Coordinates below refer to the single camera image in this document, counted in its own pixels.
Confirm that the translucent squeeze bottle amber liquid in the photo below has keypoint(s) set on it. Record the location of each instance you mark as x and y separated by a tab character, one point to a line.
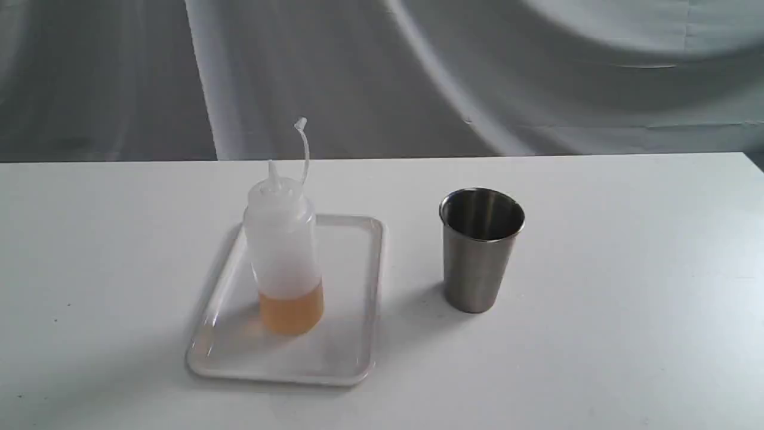
280	227

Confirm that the stainless steel cup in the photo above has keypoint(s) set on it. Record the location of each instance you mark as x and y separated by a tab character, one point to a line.
479	228

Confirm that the white rectangular plastic tray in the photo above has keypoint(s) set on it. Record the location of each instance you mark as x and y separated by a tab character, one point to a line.
231	342

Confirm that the grey fabric backdrop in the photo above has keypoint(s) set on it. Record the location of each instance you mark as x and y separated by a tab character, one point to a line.
226	80

